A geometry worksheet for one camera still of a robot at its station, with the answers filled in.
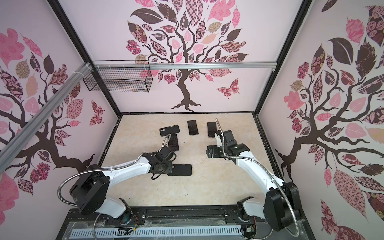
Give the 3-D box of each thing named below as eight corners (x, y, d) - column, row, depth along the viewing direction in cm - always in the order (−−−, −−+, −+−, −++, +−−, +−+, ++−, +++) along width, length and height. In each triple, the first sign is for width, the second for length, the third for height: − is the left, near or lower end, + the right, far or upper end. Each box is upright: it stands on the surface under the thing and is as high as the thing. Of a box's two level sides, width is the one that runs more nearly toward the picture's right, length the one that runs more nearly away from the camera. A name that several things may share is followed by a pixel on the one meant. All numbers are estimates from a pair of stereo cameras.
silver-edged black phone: (189, 135, 109) (189, 133, 107) (187, 122, 117) (187, 120, 115) (198, 134, 110) (198, 132, 108) (195, 121, 118) (195, 119, 116)
